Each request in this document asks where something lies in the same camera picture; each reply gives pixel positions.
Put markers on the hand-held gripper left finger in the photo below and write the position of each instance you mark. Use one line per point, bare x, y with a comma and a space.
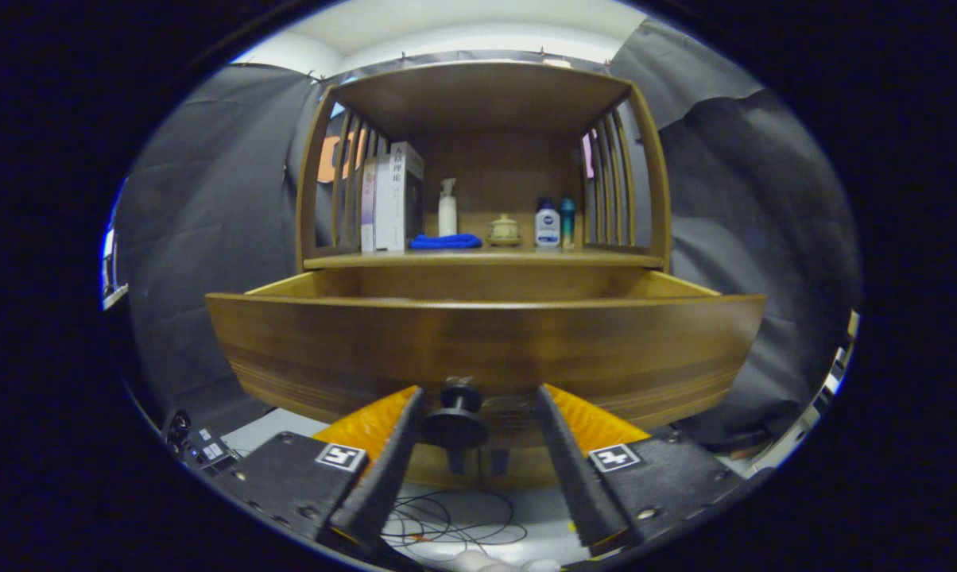
391, 469

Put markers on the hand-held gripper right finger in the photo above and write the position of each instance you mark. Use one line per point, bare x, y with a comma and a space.
578, 477

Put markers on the brown wooden drawer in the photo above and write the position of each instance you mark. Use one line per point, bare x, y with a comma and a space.
486, 349

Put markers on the white pump bottle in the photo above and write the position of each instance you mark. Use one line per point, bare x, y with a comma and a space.
447, 214

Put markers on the brown wooden cabinet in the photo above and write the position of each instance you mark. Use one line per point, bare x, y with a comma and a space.
486, 95

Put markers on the black electronic device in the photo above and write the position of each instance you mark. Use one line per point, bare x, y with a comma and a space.
178, 429

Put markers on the white bottle with blue cap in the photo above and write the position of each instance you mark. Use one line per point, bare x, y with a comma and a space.
548, 226

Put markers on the thin pale purple book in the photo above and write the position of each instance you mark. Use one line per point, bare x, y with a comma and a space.
368, 206

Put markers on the wooden cabinet door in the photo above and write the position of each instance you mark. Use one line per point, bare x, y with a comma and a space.
427, 469
530, 469

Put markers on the white flat panel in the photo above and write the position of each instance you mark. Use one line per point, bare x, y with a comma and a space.
808, 417

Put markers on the white and blue object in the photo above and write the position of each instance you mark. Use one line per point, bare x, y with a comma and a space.
111, 270

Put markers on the blue folded cloth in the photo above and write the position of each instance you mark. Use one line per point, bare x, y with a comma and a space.
447, 241

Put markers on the black drawer knob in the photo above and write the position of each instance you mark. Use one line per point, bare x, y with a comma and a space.
455, 429

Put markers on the teal slim bottle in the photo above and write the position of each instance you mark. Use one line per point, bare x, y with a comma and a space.
567, 218

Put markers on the beige lidded tea cup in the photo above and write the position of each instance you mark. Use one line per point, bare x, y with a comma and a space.
504, 230

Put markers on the thick white and black book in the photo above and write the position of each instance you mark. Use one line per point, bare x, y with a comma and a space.
395, 199

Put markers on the wooden countertop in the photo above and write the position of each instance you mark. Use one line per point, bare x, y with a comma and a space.
510, 256

